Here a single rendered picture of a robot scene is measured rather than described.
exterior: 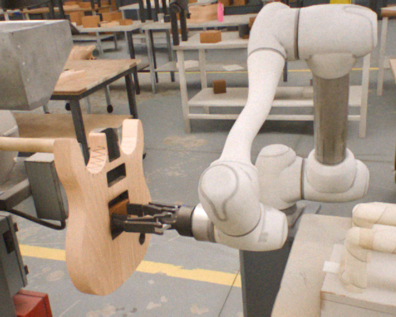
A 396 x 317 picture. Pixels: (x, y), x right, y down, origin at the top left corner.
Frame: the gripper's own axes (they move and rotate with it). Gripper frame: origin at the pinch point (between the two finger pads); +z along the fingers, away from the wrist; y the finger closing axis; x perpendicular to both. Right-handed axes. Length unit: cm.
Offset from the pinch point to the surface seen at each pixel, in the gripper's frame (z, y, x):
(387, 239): -61, -25, 12
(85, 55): 261, 385, 16
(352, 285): -56, -24, 3
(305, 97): 11, 375, -31
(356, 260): -57, -24, 8
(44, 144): 12.4, -9.0, 19.8
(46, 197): 33.6, 14.1, -3.1
